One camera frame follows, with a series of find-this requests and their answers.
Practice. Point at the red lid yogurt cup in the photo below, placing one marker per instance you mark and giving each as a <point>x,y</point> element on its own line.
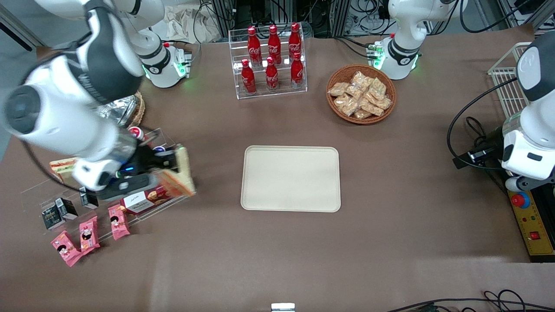
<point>136,132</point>

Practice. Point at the red cola bottle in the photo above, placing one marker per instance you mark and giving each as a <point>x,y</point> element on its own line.
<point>272,77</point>
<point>248,80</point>
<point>295,41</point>
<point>274,43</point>
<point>297,73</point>
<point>254,45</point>

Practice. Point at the clear wrapped snack pack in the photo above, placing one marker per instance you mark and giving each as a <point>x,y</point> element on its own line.
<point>362,115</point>
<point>354,92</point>
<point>338,89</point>
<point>360,79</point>
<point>378,88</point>
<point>372,107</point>
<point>384,103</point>
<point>347,105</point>

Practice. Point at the pink snack packet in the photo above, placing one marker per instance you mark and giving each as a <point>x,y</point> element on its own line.
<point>118,222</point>
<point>89,234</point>
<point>66,248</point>

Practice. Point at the clear acrylic stepped shelf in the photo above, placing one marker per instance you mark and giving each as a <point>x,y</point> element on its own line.
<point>147,214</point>

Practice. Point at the beige rectangular tray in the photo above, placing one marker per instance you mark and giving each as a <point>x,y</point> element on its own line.
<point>290,178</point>

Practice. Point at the crumpled beige paper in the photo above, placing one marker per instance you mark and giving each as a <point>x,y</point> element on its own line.
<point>186,26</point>

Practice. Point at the round wicker basket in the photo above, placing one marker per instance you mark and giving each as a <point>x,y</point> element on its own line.
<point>334,110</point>

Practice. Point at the triangle sandwich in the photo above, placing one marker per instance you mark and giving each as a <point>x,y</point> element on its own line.
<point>184,180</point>
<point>63,169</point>

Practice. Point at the yellow emergency stop box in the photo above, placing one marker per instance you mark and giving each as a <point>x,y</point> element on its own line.
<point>531,225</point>

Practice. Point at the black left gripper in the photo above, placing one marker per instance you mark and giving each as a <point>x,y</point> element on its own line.
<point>494,139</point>

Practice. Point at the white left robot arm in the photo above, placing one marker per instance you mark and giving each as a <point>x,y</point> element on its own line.
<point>405,47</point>

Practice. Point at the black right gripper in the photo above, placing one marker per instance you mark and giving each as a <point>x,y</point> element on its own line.
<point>146,158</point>

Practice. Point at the clear acrylic bottle rack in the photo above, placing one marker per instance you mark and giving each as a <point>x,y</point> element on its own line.
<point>284,93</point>

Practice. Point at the red cookie box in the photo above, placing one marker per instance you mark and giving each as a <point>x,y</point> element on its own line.
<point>143,201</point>

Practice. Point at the stacked foil containers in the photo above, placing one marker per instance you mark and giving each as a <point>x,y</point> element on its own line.
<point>121,110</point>

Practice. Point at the small black carton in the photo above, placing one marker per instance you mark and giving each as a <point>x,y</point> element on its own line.
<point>67,208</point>
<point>51,217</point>
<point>89,198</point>

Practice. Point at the blue lid yogurt cup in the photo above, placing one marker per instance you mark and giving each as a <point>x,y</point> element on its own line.
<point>159,149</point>

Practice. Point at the aluminium equipment frame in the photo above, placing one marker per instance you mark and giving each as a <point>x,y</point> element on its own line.
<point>325,17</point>

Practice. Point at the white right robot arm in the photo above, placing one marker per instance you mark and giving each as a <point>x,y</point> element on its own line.
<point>65,112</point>

